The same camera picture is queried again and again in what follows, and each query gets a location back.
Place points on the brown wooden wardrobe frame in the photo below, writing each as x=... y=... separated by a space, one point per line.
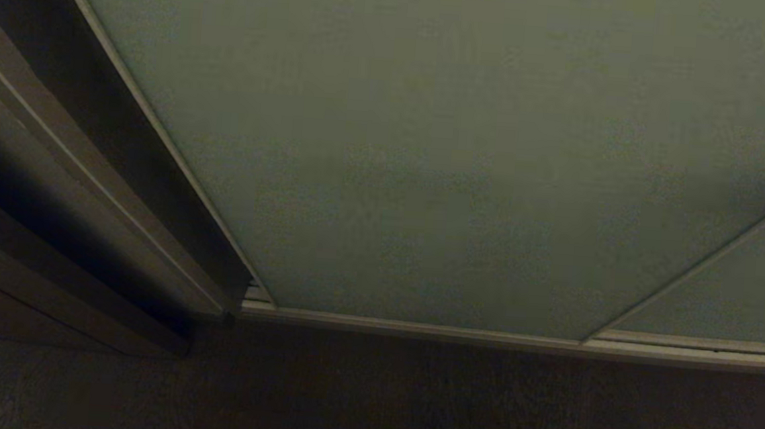
x=55 y=171

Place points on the frosted glass sliding wardrobe door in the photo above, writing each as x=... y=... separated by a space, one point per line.
x=441 y=151
x=747 y=294

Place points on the pale metal floor track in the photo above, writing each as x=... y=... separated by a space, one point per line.
x=548 y=343

